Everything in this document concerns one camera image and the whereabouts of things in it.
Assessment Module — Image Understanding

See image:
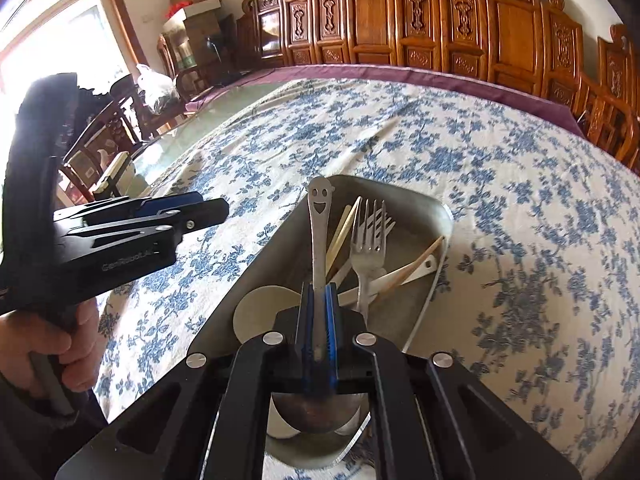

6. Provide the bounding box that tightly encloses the white plastic bag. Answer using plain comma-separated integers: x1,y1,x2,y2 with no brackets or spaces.
137,64,180,115

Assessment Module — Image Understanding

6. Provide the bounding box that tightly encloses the grey metal tray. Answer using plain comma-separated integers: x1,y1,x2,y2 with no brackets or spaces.
186,173,456,470

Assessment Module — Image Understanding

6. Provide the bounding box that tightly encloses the white plastic spoon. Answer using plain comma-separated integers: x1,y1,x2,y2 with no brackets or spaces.
272,260,364,434

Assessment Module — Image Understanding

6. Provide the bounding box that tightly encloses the blue floral tablecloth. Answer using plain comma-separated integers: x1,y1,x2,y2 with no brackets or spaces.
96,79,639,479

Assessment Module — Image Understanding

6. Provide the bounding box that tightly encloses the purple sofa cushion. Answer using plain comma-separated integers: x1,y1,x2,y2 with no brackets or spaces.
184,63,586,139

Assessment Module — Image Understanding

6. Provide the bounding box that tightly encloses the stainless steel fork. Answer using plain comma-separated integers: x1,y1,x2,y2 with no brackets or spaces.
349,198,387,321

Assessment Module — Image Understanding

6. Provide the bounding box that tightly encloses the dark wooden chopstick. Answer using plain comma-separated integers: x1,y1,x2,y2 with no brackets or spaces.
370,236,445,297

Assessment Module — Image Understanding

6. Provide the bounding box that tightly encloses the carved wooden armchair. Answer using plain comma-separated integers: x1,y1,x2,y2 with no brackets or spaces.
573,24,639,176

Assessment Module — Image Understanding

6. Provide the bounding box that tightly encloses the carved wooden sofa bench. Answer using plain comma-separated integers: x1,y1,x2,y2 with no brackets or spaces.
236,0,593,117

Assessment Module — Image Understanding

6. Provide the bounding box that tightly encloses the white plastic rice paddle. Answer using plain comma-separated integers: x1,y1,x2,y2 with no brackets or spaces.
232,255,438,344

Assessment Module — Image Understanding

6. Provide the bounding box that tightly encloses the dark wooden dining chair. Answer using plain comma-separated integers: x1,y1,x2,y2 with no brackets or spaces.
61,75,157,202

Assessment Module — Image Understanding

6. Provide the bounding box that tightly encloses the person's left hand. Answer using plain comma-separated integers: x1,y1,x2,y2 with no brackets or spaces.
1,298,102,398

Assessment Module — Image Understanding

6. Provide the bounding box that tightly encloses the white plastic fork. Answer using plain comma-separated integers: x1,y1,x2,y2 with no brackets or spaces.
339,204,397,286

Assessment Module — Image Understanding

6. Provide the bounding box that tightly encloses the metal smiley handle spoon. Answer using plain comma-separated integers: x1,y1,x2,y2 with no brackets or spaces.
271,177,369,437

